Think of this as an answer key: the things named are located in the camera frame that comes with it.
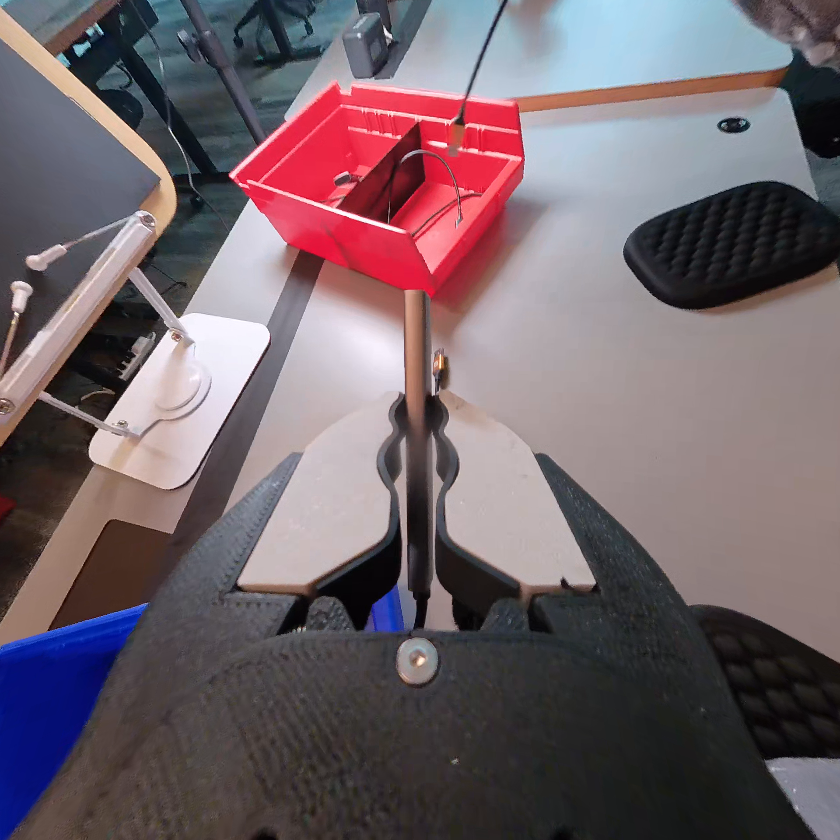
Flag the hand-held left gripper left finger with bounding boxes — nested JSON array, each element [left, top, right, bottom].
[[238, 391, 404, 597]]

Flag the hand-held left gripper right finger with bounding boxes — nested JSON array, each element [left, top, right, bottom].
[[436, 390, 598, 599]]

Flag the grey usb-c hub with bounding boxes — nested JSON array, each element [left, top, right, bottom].
[[402, 289, 435, 598]]

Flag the red plastic bin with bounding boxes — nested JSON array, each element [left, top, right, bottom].
[[228, 80, 526, 295]]

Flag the black usb-c cable orange plugs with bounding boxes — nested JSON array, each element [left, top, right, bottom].
[[448, 0, 511, 158]]

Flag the person's right forearm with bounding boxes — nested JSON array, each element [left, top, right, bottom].
[[731, 0, 840, 68]]

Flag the white tablet stand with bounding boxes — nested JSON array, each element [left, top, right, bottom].
[[0, 210, 271, 490]]

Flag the white power strip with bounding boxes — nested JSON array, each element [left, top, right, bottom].
[[117, 331, 157, 383]]

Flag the black padded wrist rest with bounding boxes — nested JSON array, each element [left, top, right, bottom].
[[692, 604, 840, 762], [623, 182, 840, 310]]

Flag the black bin divider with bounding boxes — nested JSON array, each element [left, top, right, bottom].
[[341, 121, 427, 227]]

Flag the blue plastic bin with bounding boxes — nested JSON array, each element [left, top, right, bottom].
[[0, 584, 405, 840]]

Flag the black board with wooden edge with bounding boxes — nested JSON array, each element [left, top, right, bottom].
[[0, 10, 179, 447]]

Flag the black light stand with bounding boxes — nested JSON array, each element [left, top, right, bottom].
[[178, 0, 266, 143]]

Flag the small grey power adapter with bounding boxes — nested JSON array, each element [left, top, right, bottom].
[[341, 13, 393, 78]]

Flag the background office desk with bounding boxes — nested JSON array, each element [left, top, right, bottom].
[[20, 0, 219, 191]]

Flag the thin black cable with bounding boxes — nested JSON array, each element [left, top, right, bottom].
[[387, 150, 483, 237]]

